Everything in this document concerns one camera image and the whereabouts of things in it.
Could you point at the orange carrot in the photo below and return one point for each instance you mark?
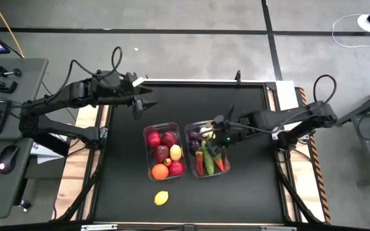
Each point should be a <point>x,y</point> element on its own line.
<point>219,164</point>

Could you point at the orange fruit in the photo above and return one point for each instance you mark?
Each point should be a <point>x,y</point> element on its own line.
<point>160,171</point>

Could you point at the orange black hazard tape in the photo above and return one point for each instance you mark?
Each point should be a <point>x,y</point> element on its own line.
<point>319,179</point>

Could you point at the black metal table frame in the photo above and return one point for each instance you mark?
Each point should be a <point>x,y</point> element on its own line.
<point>204,84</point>

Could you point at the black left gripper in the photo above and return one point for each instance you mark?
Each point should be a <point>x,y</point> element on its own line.
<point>130,86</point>

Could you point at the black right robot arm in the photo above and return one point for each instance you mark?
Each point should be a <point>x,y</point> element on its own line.
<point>284,117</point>

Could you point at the yellow lemon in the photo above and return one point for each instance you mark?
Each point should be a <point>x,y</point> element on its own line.
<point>161,198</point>

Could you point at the silver metal bracket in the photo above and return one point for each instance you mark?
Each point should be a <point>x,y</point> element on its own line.
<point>278,228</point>
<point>98,227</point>

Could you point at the clear plastic bin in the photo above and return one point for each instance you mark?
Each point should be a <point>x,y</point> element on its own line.
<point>148,157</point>
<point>188,167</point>

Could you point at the black frame hook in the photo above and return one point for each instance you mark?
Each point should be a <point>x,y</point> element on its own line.
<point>237,77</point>

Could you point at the dark red apple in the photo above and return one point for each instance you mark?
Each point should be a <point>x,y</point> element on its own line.
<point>169,139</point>
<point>161,153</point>

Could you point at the white garlic bulb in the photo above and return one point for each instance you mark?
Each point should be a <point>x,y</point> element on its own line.
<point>205,131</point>

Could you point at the white paper sheet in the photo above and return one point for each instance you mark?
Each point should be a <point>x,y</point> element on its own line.
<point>43,154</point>

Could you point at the red chili pepper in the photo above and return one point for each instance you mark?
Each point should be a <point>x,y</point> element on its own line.
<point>199,163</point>

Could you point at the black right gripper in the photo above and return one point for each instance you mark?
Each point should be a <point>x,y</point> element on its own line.
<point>236,130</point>

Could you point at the black flat plate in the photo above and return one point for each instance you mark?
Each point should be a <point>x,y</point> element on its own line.
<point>50,146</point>

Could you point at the black computer mouse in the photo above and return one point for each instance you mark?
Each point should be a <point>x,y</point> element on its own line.
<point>8,158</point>

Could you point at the small black knob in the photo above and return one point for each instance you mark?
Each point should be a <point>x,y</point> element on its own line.
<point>25,204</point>

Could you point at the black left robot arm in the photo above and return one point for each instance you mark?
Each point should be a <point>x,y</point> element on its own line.
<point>75,93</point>

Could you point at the bright red apple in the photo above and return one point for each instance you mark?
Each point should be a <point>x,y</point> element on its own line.
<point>153,139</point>
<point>177,168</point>

